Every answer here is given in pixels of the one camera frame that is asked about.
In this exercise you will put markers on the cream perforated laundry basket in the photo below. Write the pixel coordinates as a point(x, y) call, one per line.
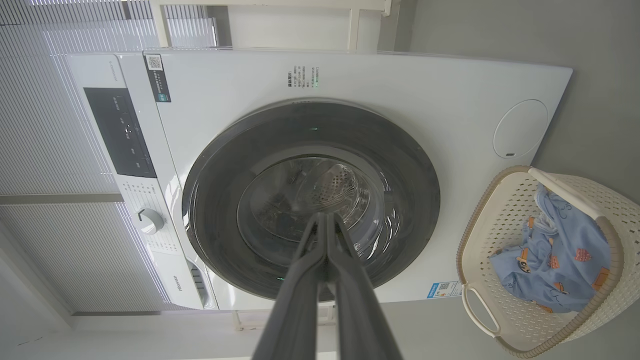
point(495, 220)

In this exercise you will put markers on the blue energy label sticker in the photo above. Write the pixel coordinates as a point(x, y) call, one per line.
point(442, 289)

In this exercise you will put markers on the round dark washer door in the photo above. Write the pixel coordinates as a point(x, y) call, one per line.
point(215, 210)

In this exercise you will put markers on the round white filter cover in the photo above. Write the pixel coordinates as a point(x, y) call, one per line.
point(520, 129)

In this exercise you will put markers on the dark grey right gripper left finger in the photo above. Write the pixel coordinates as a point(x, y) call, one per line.
point(295, 300)

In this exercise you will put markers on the dark QR code sticker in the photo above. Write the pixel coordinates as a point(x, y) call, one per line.
point(159, 80)

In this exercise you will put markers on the white washing machine dial knob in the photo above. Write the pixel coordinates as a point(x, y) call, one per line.
point(149, 221)

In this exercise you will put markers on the white detergent drawer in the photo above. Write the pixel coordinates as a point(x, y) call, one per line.
point(182, 280)

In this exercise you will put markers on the dark washing machine control display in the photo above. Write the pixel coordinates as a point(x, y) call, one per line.
point(122, 132)

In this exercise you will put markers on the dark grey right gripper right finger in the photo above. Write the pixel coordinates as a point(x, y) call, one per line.
point(357, 310)

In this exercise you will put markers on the white front-load washing machine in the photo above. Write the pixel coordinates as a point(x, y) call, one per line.
point(380, 85)

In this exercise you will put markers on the stainless steel washing machine drum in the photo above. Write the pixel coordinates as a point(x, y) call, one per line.
point(340, 185)

